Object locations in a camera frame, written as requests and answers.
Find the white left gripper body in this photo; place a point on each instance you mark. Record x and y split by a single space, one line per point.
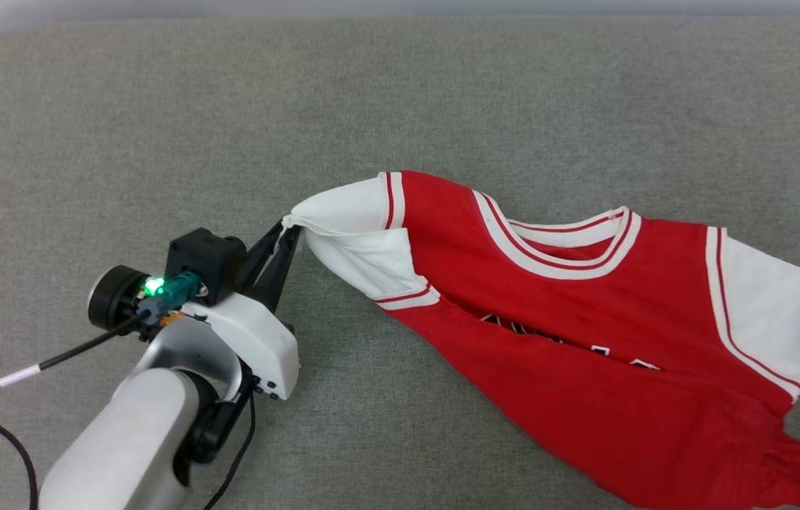
258 340

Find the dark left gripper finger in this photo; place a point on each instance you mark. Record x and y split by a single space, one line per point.
279 276
265 244

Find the red and white jersey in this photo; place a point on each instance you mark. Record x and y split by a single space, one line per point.
598 340

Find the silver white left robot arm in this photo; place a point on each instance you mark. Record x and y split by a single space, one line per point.
144 425

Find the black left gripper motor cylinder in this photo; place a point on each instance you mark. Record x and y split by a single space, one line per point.
113 297

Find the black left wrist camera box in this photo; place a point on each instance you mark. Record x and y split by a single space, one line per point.
205 255

